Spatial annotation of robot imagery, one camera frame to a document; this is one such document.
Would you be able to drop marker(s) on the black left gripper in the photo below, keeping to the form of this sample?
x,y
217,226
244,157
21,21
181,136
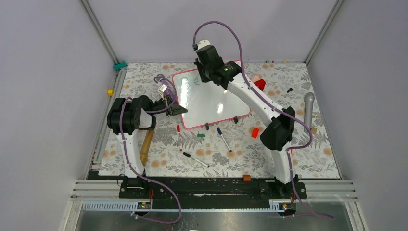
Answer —
x,y
175,109

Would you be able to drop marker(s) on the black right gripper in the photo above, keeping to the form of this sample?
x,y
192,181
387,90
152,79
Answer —
x,y
199,66

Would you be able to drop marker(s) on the pink framed whiteboard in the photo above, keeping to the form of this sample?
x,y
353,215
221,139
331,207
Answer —
x,y
206,103

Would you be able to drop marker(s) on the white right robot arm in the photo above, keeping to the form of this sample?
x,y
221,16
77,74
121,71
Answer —
x,y
279,121

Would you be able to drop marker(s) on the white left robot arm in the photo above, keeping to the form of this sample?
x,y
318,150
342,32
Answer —
x,y
128,115

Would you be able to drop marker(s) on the purple glitter toy microphone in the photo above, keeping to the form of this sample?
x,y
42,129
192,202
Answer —
x,y
166,88

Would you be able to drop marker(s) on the pink peach object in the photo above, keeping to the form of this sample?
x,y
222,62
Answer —
x,y
256,77

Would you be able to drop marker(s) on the black capped marker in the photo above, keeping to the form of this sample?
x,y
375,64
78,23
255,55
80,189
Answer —
x,y
195,159

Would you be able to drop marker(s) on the red hollow block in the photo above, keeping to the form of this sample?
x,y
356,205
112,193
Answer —
x,y
260,84

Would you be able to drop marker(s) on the blue capped marker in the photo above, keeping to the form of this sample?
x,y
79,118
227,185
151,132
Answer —
x,y
223,138

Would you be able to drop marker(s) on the wooden pestle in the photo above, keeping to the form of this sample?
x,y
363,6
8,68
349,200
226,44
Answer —
x,y
146,146

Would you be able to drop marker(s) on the teal corner clamp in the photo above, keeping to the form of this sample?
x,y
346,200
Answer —
x,y
120,66

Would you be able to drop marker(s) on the red orange block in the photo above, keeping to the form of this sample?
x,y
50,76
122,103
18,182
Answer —
x,y
255,133

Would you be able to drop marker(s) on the silver toy microphone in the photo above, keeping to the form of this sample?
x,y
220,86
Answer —
x,y
309,99

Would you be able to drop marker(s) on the brown small cube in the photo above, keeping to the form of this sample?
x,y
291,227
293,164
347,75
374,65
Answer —
x,y
246,178

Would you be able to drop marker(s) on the small wooden cube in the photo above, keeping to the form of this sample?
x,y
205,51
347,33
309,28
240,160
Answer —
x,y
314,130

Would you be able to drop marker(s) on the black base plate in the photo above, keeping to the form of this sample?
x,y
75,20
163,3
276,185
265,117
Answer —
x,y
226,190

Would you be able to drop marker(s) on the white slotted cable duct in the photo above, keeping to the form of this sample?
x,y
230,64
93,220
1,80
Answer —
x,y
199,205

